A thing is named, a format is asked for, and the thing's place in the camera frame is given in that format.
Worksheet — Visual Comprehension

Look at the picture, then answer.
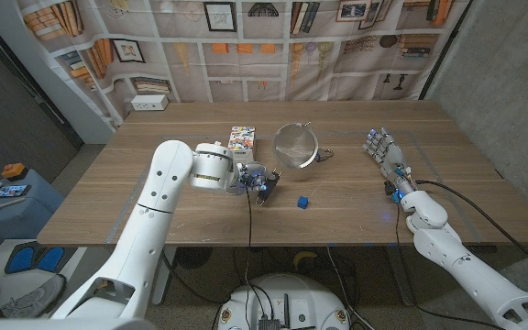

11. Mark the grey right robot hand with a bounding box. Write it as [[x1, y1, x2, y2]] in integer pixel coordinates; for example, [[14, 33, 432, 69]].
[[362, 126, 416, 193]]

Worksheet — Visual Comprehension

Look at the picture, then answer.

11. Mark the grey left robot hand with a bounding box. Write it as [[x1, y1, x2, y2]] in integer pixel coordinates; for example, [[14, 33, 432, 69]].
[[236, 160, 281, 196]]

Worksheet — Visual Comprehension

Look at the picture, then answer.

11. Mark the metal mesh sieve black handle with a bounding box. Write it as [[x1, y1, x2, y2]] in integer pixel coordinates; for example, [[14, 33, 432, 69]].
[[255, 121, 320, 206]]

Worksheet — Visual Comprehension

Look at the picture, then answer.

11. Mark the colourful printed white box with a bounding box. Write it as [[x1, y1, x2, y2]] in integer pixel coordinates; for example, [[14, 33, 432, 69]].
[[226, 126, 257, 165]]

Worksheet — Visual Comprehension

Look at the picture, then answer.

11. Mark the yellow curved object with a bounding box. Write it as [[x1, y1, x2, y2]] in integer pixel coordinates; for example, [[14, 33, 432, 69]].
[[292, 250, 319, 270]]

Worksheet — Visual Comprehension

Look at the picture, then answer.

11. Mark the black round base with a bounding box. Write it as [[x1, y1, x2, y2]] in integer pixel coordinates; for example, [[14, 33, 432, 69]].
[[175, 247, 214, 270]]

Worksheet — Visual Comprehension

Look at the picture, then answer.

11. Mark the printed bookshelf backdrop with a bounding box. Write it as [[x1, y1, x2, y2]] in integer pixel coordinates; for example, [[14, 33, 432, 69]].
[[16, 0, 474, 129]]

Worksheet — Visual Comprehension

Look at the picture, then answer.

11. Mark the black backdrop stand pole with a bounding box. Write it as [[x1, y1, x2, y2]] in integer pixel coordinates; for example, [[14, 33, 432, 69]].
[[418, 0, 474, 101]]

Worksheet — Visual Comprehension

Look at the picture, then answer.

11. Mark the white robot torso base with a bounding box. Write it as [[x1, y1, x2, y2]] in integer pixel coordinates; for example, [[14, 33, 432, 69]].
[[216, 273, 351, 330]]

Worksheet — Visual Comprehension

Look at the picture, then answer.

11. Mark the dark table leg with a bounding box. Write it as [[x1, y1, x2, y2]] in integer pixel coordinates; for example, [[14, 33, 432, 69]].
[[385, 246, 415, 307]]

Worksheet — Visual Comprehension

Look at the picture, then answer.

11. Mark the white table leg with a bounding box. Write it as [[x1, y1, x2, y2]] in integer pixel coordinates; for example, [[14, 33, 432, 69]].
[[152, 246, 178, 307]]

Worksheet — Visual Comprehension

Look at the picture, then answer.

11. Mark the white power strip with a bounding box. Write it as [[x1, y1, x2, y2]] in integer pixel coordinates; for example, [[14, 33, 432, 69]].
[[130, 93, 170, 112]]

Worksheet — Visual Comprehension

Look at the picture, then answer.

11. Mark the white floor platform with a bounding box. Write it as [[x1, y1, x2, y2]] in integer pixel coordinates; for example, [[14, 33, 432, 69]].
[[0, 238, 119, 320]]

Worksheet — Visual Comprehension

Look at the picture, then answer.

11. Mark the orange and black object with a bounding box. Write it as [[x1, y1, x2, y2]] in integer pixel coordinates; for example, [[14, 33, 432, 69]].
[[0, 162, 29, 182]]

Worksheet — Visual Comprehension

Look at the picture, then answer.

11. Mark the black smartphone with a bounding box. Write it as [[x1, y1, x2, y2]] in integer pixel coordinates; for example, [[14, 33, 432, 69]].
[[0, 183, 32, 198]]

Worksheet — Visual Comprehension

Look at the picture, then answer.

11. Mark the black pedal with blue pads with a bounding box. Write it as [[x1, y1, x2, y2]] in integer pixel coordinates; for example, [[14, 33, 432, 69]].
[[5, 242, 68, 275]]

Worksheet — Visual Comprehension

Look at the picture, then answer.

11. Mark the grey sneaker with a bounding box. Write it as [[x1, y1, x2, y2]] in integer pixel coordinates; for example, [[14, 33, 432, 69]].
[[0, 273, 68, 319]]

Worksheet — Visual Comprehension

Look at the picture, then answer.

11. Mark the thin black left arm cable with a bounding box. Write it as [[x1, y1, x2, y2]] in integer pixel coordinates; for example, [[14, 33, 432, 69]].
[[243, 185, 254, 330]]

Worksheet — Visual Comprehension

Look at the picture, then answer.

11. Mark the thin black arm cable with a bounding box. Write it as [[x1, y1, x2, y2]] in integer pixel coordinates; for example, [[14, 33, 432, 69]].
[[243, 185, 254, 330], [392, 196, 508, 330]]

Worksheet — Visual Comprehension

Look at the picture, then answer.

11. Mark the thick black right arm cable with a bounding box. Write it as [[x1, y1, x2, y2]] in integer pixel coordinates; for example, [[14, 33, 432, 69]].
[[413, 177, 528, 280]]

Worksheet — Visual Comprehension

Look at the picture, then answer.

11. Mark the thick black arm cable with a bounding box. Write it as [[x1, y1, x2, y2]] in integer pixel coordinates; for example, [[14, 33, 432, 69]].
[[160, 249, 228, 306], [413, 177, 528, 280]]

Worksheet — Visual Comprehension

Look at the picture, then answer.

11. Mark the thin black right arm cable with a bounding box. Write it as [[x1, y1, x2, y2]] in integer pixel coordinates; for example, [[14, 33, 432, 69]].
[[392, 196, 508, 330]]

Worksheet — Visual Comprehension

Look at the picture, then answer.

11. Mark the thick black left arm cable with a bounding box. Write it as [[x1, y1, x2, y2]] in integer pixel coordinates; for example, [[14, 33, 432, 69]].
[[160, 249, 228, 306]]

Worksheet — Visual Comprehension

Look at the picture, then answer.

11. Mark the grey floor cable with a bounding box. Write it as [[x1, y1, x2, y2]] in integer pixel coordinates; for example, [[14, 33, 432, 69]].
[[325, 246, 378, 330]]

